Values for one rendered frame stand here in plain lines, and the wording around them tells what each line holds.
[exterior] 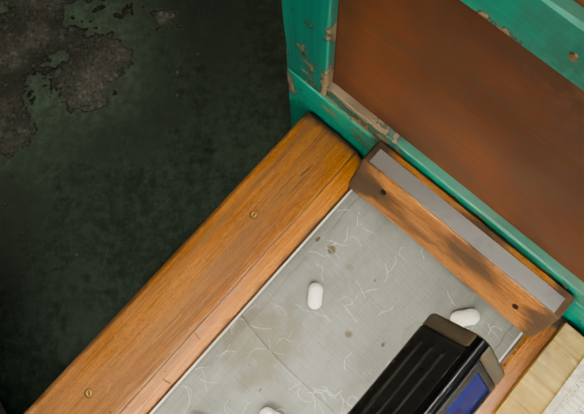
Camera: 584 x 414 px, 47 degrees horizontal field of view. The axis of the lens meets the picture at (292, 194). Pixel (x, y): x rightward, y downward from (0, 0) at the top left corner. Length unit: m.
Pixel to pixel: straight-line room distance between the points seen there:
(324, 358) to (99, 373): 0.29
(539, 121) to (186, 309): 0.52
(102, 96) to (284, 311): 1.10
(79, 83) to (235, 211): 1.07
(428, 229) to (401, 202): 0.05
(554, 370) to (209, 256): 0.47
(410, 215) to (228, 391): 0.33
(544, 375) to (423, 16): 0.51
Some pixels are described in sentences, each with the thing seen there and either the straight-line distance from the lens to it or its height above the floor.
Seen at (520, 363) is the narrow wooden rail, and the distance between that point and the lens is 0.93.
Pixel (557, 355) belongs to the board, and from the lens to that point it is 0.94.
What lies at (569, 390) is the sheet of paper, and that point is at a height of 0.78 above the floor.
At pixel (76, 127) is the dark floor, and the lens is 1.88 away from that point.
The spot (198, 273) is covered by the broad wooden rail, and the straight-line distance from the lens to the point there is 0.92.
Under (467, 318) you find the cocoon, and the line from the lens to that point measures 0.92.
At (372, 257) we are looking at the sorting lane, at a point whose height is 0.74.
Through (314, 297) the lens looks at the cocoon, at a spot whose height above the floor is 0.76.
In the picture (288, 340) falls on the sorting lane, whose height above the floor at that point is 0.74.
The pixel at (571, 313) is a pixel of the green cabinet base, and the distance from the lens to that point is 0.93.
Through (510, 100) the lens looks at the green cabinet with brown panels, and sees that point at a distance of 0.62.
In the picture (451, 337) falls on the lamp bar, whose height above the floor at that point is 1.09.
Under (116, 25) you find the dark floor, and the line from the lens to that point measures 1.97.
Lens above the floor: 1.66
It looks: 75 degrees down
